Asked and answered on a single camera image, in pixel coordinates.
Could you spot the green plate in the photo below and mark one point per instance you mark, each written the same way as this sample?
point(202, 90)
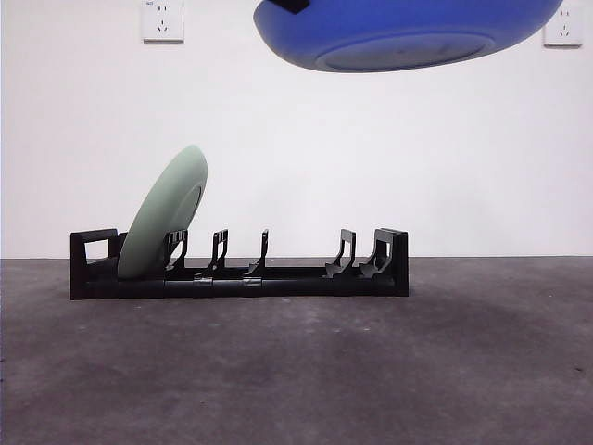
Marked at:
point(162, 218)

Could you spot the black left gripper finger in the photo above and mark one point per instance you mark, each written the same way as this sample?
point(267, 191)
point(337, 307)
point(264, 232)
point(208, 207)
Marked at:
point(292, 5)

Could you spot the black plate rack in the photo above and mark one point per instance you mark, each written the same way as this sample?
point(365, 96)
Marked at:
point(278, 285)

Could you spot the blue plate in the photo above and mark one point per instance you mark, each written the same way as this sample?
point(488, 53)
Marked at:
point(394, 28)

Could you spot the white wall socket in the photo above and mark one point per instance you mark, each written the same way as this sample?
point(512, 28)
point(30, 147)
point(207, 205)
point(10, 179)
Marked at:
point(567, 34)
point(163, 23)

